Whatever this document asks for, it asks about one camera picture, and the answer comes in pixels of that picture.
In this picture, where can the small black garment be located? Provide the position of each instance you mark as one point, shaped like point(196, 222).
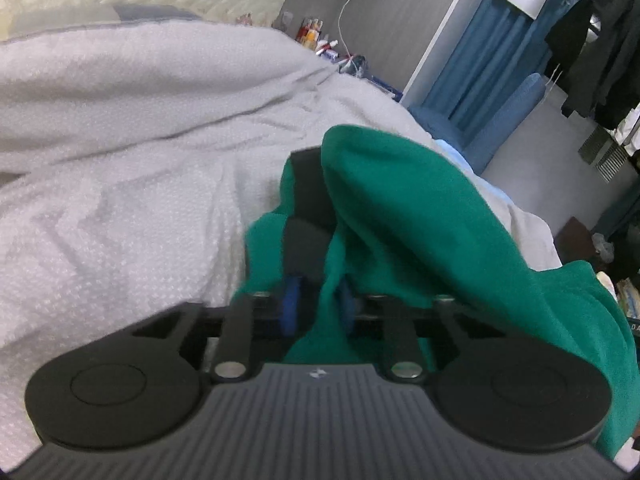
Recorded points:
point(570, 30)

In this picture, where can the blue crate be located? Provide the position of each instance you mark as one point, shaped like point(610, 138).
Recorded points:
point(387, 91)

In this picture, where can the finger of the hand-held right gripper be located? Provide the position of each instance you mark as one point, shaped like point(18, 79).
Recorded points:
point(307, 185)

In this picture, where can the large black coat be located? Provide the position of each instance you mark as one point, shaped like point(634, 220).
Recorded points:
point(607, 60)

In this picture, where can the brown box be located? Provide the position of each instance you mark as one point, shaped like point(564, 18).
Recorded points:
point(577, 240)

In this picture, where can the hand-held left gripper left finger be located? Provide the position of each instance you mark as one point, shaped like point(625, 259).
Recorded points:
point(291, 310)

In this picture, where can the grey ribbed vent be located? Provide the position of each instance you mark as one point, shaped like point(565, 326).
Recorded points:
point(605, 155)

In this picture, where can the white folded clothes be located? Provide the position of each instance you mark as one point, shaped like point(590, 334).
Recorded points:
point(627, 130)

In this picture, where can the group of toiletry bottles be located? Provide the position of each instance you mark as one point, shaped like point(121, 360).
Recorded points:
point(312, 35)

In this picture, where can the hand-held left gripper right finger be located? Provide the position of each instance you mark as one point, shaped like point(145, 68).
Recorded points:
point(348, 310)

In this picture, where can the grey pillow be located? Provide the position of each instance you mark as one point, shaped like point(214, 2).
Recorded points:
point(155, 12)

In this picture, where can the blue curtain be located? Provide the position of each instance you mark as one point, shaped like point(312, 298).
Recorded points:
point(480, 50)

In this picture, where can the green hoodie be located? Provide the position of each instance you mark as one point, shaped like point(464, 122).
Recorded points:
point(425, 220)

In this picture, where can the white textured blanket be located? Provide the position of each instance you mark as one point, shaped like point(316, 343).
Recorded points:
point(125, 135)

